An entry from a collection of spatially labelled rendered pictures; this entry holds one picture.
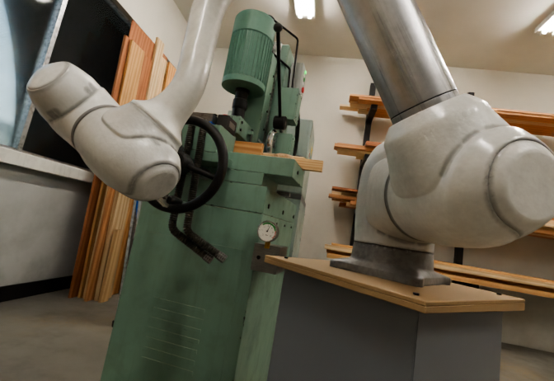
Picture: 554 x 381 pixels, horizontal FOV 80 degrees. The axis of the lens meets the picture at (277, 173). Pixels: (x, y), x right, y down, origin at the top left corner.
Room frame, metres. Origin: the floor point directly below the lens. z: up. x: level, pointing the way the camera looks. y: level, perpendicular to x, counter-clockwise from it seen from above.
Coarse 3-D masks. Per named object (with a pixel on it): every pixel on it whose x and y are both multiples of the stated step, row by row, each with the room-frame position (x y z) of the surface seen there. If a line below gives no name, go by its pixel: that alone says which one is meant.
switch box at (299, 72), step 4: (292, 64) 1.50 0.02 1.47; (296, 64) 1.49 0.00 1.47; (300, 64) 1.49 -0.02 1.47; (292, 68) 1.50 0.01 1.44; (296, 68) 1.49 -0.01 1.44; (300, 68) 1.49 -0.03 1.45; (304, 68) 1.51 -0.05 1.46; (292, 72) 1.50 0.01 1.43; (296, 72) 1.49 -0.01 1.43; (300, 72) 1.49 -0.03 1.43; (292, 76) 1.50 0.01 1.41; (296, 76) 1.49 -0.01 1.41; (300, 76) 1.49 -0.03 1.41; (296, 80) 1.49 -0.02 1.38; (300, 80) 1.49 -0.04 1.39; (296, 84) 1.49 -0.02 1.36; (300, 84) 1.49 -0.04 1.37; (304, 84) 1.57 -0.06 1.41; (300, 88) 1.50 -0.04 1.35; (300, 92) 1.51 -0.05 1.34
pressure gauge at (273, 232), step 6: (264, 222) 0.98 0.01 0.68; (270, 222) 0.98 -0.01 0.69; (258, 228) 0.99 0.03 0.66; (264, 228) 0.98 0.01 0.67; (270, 228) 0.98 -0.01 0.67; (276, 228) 0.97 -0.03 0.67; (258, 234) 0.98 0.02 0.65; (264, 234) 0.98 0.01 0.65; (270, 234) 0.98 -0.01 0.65; (276, 234) 0.97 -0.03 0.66; (264, 240) 0.98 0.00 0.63; (270, 240) 0.97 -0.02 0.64
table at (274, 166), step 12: (192, 156) 1.02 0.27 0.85; (204, 156) 1.01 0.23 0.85; (216, 156) 1.00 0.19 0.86; (228, 156) 1.09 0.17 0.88; (240, 156) 1.08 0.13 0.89; (252, 156) 1.07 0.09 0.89; (264, 156) 1.06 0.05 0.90; (228, 168) 1.08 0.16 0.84; (240, 168) 1.08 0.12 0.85; (252, 168) 1.07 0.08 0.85; (264, 168) 1.06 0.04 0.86; (276, 168) 1.05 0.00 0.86; (288, 168) 1.04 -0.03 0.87; (300, 168) 1.15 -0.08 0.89; (276, 180) 1.16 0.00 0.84; (288, 180) 1.11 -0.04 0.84; (300, 180) 1.18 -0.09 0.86
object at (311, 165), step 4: (296, 160) 1.19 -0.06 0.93; (300, 160) 1.18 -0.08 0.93; (304, 160) 1.18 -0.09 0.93; (308, 160) 1.18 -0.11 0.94; (312, 160) 1.17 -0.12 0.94; (316, 160) 1.17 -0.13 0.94; (300, 164) 1.18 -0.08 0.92; (304, 164) 1.18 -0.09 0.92; (308, 164) 1.18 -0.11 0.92; (312, 164) 1.17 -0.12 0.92; (316, 164) 1.17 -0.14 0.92; (320, 164) 1.17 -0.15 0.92; (304, 168) 1.18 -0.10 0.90; (308, 168) 1.18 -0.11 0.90; (312, 168) 1.17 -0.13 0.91; (316, 168) 1.17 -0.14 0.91; (320, 168) 1.17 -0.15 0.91
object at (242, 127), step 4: (232, 116) 1.22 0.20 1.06; (236, 116) 1.21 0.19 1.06; (240, 116) 1.21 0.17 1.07; (236, 120) 1.21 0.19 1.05; (240, 120) 1.21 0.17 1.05; (244, 120) 1.25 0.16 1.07; (240, 124) 1.22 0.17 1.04; (244, 124) 1.26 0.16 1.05; (236, 128) 1.21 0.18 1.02; (240, 128) 1.22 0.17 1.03; (244, 128) 1.26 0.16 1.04; (248, 128) 1.31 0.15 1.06; (236, 132) 1.21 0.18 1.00; (240, 132) 1.23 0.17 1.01; (244, 132) 1.27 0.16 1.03; (236, 136) 1.26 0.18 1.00; (240, 136) 1.25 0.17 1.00; (244, 136) 1.28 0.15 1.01; (248, 136) 1.33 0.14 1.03; (236, 140) 1.33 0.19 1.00; (240, 140) 1.32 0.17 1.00; (244, 140) 1.30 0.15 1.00; (248, 140) 1.33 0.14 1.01
